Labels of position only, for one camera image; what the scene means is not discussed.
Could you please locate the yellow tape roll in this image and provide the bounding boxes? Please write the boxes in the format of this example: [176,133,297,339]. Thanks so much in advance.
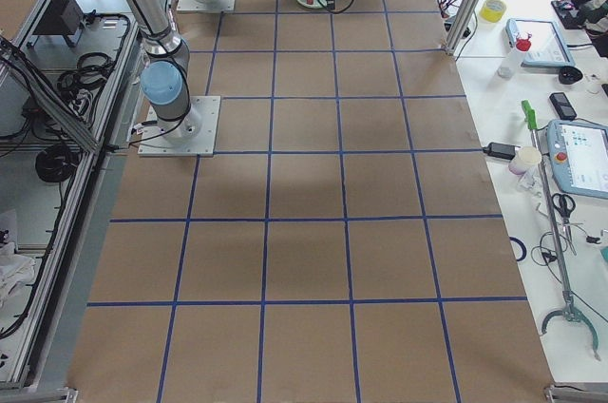
[479,0,506,23]

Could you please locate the clear bottle red cap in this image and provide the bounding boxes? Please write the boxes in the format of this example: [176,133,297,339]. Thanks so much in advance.
[497,33,532,79]

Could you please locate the far teach pendant tablet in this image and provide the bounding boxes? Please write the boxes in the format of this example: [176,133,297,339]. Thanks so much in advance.
[505,18,575,68]

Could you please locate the teach pendant tablet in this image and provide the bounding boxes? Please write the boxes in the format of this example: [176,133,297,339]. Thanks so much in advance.
[505,18,575,68]
[546,120,607,199]

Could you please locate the black power adapter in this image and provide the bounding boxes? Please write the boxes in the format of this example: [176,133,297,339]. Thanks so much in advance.
[482,142,519,161]

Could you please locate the black round cap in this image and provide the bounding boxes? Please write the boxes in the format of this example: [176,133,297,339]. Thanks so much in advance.
[558,66,583,86]

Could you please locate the white paper cup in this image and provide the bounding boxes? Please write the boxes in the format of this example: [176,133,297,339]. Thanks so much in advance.
[508,146,542,175]

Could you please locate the near teach pendant tablet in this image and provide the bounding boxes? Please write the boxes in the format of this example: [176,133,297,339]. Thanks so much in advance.
[546,120,607,199]

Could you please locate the blue tape roll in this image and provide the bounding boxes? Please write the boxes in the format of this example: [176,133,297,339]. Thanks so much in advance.
[509,237,528,262]

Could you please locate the long reach grabber tool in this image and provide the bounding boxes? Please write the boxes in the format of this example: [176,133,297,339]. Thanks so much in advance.
[520,99,600,360]

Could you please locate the black handled scissors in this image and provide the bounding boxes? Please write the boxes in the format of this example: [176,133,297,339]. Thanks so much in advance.
[551,193,577,255]

